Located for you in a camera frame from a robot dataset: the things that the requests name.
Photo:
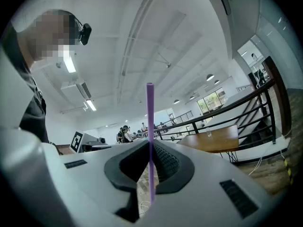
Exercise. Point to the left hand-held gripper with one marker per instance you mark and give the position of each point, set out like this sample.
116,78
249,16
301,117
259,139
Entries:
77,142

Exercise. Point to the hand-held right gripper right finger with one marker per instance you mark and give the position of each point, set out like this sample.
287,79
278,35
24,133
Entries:
203,174

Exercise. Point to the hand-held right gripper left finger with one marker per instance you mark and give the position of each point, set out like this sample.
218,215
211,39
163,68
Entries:
99,174

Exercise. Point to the clear drinking glass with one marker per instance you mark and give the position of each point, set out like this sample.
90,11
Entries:
208,132

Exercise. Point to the purple straw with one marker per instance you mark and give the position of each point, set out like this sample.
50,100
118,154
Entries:
150,115

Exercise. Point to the brown wooden table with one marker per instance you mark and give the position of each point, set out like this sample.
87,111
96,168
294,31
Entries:
213,141

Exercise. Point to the ceiling tube light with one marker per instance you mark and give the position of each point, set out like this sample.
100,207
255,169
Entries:
91,105
69,63

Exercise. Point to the person's black shirt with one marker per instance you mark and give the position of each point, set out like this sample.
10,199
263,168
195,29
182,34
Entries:
35,117

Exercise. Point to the ceiling air conditioner unit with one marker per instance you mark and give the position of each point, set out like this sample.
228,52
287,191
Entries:
75,89

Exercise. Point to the distant black railing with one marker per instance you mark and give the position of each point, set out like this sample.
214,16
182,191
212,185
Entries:
182,117

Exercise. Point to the large window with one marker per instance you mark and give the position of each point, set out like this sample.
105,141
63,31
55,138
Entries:
210,103

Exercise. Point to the black metal railing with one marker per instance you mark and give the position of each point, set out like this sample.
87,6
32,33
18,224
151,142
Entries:
271,122

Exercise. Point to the yellow black striped tape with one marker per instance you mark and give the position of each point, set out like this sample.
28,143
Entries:
289,171

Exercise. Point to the person's head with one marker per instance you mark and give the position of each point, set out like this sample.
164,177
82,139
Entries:
45,34

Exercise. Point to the ceiling fan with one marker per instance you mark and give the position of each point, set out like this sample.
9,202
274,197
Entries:
168,65

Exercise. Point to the black head camera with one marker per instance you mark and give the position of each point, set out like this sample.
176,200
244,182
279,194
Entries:
85,33

